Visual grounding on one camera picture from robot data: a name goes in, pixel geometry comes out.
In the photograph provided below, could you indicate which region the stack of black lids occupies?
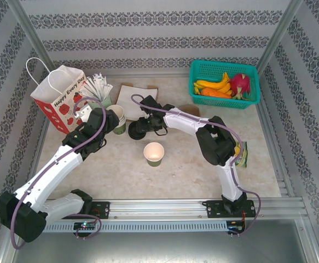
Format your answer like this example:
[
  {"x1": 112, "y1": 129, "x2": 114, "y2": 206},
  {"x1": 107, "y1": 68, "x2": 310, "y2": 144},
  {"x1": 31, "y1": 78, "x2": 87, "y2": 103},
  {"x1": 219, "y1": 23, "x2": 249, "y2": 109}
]
[{"x1": 128, "y1": 122, "x2": 149, "y2": 140}]

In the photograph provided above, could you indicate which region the white red paper bag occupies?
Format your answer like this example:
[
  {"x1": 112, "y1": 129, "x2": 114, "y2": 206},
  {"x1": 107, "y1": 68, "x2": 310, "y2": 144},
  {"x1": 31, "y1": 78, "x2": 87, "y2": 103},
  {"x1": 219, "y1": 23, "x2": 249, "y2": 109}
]
[{"x1": 25, "y1": 57, "x2": 88, "y2": 135}]

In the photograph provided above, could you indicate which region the brown pulp cup carrier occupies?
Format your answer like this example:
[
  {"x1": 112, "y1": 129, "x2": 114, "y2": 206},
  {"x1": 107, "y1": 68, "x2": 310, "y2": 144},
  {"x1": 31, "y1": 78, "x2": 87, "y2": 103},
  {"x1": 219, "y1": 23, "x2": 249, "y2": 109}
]
[{"x1": 180, "y1": 105, "x2": 201, "y2": 117}]

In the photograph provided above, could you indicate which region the mint green straw holder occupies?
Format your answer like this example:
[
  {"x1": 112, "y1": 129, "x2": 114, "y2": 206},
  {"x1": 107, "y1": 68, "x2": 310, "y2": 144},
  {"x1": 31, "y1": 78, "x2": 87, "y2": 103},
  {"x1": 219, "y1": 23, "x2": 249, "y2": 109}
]
[{"x1": 89, "y1": 94, "x2": 113, "y2": 113}]

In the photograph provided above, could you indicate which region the white paper sheet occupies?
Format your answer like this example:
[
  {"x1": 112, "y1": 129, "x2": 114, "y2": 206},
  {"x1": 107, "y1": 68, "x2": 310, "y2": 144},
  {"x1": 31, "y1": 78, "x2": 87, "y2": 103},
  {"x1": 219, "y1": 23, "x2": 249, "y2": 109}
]
[{"x1": 116, "y1": 84, "x2": 159, "y2": 121}]

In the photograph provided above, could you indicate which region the bundle of wrapped straws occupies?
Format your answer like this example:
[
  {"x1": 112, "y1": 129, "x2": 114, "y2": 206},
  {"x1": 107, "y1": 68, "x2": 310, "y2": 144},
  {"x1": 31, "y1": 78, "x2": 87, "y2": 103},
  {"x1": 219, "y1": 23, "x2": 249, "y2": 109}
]
[{"x1": 78, "y1": 73, "x2": 113, "y2": 104}]

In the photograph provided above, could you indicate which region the orange carrot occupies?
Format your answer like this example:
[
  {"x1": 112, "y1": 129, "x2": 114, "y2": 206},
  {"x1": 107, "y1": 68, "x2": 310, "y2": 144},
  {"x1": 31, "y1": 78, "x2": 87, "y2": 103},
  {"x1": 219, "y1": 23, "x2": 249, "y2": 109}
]
[{"x1": 200, "y1": 87, "x2": 233, "y2": 99}]

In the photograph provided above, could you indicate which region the yellow banana bunch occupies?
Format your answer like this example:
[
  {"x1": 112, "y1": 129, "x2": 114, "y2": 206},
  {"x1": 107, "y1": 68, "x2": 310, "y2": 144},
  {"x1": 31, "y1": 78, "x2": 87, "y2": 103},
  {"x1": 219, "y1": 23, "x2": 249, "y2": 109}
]
[{"x1": 193, "y1": 71, "x2": 233, "y2": 96}]

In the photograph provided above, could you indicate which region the teal plastic basket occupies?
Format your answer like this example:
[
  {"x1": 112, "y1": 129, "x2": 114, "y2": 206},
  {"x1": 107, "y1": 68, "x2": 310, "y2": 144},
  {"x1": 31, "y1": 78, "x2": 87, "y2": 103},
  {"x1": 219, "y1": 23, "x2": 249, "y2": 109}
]
[{"x1": 189, "y1": 59, "x2": 260, "y2": 110}]

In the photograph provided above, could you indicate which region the green yellow candy bag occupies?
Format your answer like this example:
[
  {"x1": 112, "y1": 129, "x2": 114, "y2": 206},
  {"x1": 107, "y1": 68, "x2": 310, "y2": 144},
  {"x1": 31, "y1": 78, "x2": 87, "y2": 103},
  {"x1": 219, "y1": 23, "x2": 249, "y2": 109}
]
[{"x1": 233, "y1": 140, "x2": 248, "y2": 168}]

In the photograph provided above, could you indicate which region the pink dragon fruit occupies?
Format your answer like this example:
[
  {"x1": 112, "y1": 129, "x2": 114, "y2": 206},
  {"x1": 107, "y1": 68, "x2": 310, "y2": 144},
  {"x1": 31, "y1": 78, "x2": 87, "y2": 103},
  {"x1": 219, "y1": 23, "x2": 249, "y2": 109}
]
[{"x1": 229, "y1": 73, "x2": 252, "y2": 101}]

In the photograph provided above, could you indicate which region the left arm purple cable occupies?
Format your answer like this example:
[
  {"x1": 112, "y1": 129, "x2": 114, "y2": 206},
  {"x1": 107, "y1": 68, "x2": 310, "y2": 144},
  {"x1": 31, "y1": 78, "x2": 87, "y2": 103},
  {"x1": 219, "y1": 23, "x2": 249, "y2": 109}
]
[{"x1": 11, "y1": 97, "x2": 108, "y2": 250}]

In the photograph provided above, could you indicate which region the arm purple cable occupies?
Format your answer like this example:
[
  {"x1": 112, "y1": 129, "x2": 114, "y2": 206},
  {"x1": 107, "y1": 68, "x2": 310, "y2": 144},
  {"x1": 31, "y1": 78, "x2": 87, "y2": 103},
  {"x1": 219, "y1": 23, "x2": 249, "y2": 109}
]
[
  {"x1": 131, "y1": 94, "x2": 262, "y2": 236},
  {"x1": 11, "y1": 97, "x2": 108, "y2": 250}
]

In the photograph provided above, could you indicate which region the aluminium table edge rail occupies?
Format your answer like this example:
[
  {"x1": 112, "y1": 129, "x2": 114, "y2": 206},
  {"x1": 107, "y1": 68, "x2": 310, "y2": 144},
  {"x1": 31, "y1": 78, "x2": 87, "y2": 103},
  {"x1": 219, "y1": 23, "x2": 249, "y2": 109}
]
[
  {"x1": 22, "y1": 117, "x2": 53, "y2": 201},
  {"x1": 256, "y1": 101, "x2": 297, "y2": 198}
]

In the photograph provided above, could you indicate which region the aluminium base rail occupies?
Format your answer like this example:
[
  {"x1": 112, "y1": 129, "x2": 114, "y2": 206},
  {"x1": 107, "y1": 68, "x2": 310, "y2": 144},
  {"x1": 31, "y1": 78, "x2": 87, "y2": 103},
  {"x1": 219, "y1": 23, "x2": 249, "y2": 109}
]
[{"x1": 10, "y1": 198, "x2": 305, "y2": 220}]

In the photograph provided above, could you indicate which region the aluminium frame post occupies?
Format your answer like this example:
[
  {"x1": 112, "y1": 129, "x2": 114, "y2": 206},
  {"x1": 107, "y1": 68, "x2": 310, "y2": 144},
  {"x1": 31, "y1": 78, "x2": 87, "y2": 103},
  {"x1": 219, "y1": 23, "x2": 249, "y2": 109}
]
[
  {"x1": 256, "y1": 0, "x2": 304, "y2": 74},
  {"x1": 5, "y1": 0, "x2": 62, "y2": 83}
]

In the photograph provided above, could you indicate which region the grey slotted cable duct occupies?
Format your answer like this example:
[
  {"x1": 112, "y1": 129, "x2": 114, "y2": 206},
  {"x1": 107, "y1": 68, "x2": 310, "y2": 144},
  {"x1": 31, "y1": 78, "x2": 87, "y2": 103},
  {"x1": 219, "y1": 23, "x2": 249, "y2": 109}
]
[{"x1": 21, "y1": 220, "x2": 229, "y2": 233}]

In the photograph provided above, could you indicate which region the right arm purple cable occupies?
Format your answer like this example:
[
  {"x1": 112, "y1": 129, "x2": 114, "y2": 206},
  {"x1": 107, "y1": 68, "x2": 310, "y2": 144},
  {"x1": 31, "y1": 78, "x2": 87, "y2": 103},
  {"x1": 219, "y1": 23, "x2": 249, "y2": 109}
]
[{"x1": 131, "y1": 94, "x2": 262, "y2": 236}]

